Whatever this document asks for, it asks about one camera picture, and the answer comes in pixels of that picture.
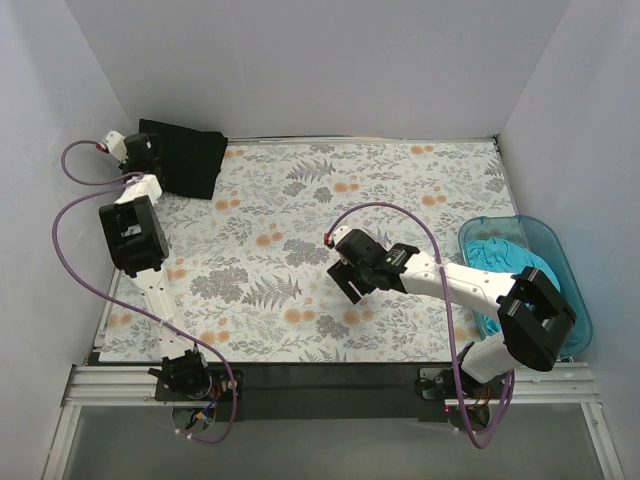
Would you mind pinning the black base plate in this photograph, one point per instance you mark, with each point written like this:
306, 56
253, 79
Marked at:
311, 391

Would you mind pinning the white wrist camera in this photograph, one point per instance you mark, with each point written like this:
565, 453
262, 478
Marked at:
113, 143
340, 240

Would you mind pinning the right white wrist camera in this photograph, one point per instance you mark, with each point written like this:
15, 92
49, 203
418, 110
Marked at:
340, 240

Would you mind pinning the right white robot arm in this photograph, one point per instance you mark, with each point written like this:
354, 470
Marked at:
535, 319

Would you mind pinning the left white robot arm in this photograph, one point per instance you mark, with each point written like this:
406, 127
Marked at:
139, 248

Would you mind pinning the aluminium frame rail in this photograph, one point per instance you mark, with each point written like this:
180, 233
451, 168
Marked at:
567, 383

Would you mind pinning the black t-shirt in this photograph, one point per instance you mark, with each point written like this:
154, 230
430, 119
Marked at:
190, 160

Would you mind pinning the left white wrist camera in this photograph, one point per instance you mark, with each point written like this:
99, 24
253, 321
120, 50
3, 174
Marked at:
113, 143

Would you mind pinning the turquoise t-shirt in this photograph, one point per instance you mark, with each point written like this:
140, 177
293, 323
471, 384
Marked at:
503, 256

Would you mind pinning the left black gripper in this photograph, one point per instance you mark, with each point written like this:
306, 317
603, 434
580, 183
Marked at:
151, 155

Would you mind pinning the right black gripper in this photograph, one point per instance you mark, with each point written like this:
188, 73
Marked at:
347, 278

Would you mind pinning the floral patterned table mat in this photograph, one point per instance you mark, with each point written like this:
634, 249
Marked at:
249, 270

